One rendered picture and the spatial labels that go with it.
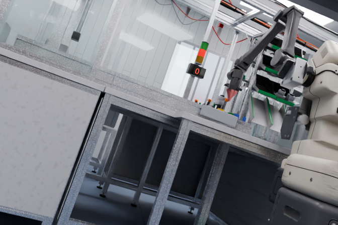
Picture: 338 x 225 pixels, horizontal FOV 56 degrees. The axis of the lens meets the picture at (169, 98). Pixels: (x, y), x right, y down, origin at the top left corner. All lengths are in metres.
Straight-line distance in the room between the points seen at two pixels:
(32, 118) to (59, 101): 0.15
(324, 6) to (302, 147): 3.38
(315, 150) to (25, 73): 1.35
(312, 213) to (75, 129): 1.11
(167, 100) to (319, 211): 1.03
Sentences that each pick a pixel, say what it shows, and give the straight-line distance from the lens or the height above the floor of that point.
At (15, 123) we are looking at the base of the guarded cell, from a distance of 1.67.
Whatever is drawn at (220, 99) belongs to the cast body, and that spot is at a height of 1.06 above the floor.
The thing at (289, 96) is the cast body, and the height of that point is 1.24.
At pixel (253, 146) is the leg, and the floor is 0.81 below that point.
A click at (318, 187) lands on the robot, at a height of 0.72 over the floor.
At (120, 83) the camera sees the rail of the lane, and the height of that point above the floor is 0.91.
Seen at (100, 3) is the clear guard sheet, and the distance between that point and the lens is 1.77.
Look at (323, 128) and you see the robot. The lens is 1.50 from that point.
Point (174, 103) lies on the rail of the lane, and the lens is 1.80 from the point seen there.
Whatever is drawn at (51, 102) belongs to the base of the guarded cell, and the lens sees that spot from 1.65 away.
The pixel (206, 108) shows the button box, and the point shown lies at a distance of 1.80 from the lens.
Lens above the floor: 0.72
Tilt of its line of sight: 7 degrees up
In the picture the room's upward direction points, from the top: 19 degrees clockwise
